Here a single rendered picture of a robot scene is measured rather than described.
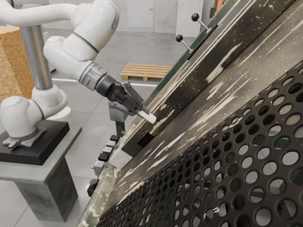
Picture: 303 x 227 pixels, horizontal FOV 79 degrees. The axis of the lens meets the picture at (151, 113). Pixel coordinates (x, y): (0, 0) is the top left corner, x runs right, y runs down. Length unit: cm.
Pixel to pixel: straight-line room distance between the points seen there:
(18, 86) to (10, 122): 136
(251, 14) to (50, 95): 113
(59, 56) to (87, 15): 16
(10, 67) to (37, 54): 135
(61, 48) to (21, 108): 67
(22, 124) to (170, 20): 905
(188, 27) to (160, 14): 156
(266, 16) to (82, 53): 53
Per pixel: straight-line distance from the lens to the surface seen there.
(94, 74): 64
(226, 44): 58
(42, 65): 126
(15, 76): 259
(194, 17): 100
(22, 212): 213
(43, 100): 132
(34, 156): 127
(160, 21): 986
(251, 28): 59
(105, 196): 89
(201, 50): 96
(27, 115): 129
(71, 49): 66
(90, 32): 66
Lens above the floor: 162
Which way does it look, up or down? 33 degrees down
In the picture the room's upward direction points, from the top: 1 degrees clockwise
